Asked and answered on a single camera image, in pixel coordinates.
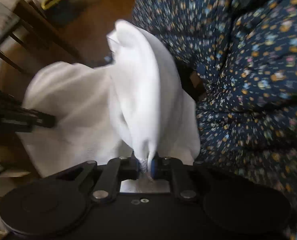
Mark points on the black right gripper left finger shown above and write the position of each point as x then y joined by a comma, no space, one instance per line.
117,170

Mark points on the dark wooden chair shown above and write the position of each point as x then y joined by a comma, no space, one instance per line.
26,15

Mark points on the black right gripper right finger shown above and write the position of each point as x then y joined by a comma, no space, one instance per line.
176,174

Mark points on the dark floral fabric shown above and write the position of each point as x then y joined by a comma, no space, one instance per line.
245,52

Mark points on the white sweatshirt with emblem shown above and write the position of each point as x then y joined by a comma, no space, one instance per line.
134,105

